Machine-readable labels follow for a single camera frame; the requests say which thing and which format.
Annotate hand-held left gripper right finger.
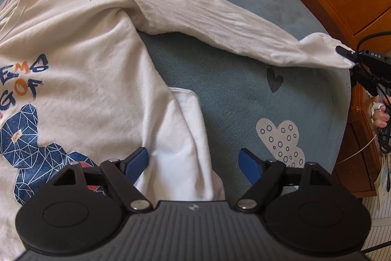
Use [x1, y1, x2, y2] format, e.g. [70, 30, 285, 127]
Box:
[235, 148, 333, 213]

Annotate white printed sweatshirt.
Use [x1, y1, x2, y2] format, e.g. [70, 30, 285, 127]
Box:
[0, 0, 356, 261]

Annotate black cable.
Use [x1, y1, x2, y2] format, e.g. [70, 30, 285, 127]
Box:
[357, 32, 391, 72]
[362, 244, 391, 257]

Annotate person's right hand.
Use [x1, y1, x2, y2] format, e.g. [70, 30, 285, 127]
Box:
[370, 96, 391, 131]

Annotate blue floral bed sheet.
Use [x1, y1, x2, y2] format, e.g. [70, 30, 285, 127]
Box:
[0, 0, 352, 203]

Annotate white cord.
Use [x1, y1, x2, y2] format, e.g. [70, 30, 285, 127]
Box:
[337, 114, 385, 164]

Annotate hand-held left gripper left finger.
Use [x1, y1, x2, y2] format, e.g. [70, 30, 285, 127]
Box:
[53, 147, 153, 213]

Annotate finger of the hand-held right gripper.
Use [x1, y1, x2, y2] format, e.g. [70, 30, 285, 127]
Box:
[335, 46, 364, 63]
[351, 68, 379, 97]

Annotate paper tags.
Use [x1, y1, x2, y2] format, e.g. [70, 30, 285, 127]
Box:
[374, 154, 391, 209]

